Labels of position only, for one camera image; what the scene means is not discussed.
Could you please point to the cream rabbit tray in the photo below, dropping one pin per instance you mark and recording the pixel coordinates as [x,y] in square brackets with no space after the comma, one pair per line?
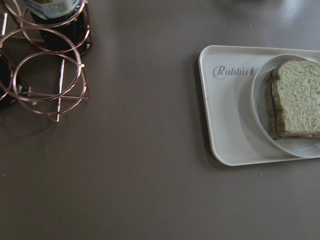
[227,73]

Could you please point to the copper wire bottle rack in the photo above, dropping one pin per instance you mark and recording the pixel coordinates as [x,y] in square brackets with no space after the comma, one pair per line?
[47,60]

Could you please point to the white round plate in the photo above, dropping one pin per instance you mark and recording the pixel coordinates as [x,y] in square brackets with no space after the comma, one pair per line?
[298,147]

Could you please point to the bread slice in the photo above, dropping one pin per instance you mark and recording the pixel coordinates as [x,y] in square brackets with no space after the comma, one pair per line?
[272,123]
[296,97]

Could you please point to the tea bottle middle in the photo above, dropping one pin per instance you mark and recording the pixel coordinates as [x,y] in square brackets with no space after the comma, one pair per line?
[64,16]

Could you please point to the tea bottle front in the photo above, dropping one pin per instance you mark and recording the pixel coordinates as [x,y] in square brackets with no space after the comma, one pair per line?
[7,68]

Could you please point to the tea bottle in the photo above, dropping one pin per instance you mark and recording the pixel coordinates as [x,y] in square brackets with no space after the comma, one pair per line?
[64,16]
[7,68]

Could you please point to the bread slice under egg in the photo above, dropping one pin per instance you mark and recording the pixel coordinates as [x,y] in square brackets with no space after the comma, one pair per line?
[272,123]

